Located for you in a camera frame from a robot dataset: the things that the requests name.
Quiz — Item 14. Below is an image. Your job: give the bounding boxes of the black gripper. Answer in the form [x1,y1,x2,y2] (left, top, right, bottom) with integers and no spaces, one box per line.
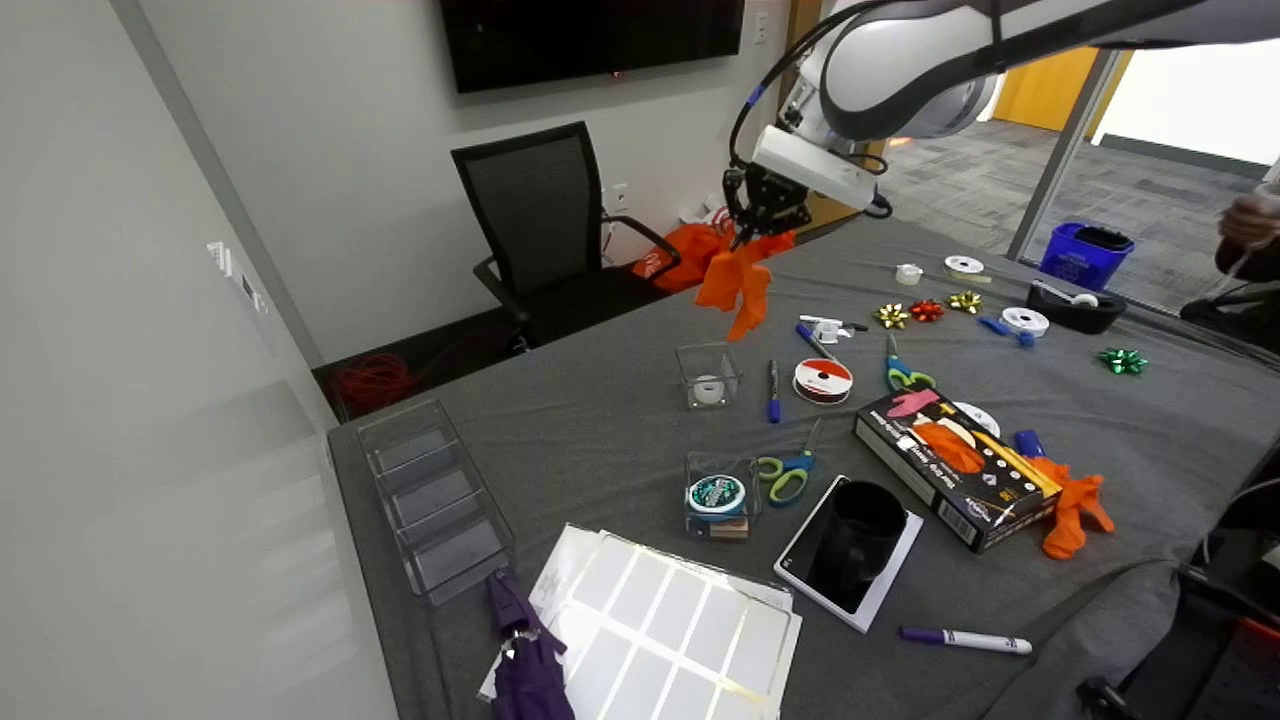
[724,161,818,249]

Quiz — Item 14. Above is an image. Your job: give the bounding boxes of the black glove box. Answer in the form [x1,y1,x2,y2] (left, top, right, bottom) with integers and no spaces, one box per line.
[852,386,1064,554]

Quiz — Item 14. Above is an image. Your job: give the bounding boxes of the orange plastic bags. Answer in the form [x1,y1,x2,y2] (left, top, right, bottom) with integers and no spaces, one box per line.
[633,217,752,296]

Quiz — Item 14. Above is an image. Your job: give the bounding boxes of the red white ribbon spool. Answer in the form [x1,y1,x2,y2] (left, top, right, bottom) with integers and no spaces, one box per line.
[791,351,856,408]

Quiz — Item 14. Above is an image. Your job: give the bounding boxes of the blue pen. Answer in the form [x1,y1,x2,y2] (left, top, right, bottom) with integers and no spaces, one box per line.
[760,355,788,426]

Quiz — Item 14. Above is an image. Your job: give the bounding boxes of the green blue scissors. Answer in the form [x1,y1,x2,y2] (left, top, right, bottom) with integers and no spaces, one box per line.
[880,332,937,396]
[752,422,821,513]

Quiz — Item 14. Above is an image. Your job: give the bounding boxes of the black office chair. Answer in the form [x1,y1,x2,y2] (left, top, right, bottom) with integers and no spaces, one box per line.
[449,117,686,351]

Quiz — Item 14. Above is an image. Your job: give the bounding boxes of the blue marker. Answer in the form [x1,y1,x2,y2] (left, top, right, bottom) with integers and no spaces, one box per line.
[976,315,1037,351]

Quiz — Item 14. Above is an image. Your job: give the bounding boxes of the grey tablecloth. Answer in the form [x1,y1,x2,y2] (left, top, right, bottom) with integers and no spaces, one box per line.
[325,205,1280,720]

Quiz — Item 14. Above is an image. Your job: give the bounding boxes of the green tape roll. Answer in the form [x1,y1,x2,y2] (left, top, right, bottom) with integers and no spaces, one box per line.
[680,452,752,544]

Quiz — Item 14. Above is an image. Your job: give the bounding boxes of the yellow wooden door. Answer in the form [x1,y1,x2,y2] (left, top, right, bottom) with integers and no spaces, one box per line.
[992,43,1111,134]

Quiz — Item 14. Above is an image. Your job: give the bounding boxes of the blue recycling bin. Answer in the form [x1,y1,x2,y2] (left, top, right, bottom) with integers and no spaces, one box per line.
[1037,221,1138,296]

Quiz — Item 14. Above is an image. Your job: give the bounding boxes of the white label sheets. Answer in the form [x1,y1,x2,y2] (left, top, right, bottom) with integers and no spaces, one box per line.
[526,519,810,720]

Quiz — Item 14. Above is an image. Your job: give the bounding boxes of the clear plastic tray organizer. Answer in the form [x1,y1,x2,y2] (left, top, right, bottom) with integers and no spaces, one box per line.
[358,396,515,607]

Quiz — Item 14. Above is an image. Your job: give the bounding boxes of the purple marker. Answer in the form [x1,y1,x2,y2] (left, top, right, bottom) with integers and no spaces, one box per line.
[897,621,1037,660]

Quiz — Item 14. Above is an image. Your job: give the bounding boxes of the purple cloth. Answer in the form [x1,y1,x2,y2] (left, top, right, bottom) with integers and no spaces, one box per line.
[478,570,578,720]

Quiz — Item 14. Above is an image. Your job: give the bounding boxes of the dark mobile stand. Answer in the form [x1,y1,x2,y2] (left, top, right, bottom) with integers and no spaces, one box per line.
[1077,533,1280,720]

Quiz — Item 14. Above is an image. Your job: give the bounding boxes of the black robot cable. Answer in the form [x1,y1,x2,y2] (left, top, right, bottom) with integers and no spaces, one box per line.
[724,0,856,175]

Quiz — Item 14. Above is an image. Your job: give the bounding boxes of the black wall television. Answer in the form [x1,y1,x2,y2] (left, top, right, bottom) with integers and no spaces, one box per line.
[435,0,748,94]

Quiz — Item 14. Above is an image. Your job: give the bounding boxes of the metal glass wall post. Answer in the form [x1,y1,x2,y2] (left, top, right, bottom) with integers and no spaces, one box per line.
[1005,43,1138,265]

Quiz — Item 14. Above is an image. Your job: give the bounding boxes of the black tablet white frame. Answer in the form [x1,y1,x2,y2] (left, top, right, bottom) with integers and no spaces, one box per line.
[773,470,927,635]

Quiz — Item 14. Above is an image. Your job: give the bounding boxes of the white wall switch plate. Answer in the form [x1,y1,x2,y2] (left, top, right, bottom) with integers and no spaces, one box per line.
[205,236,268,313]

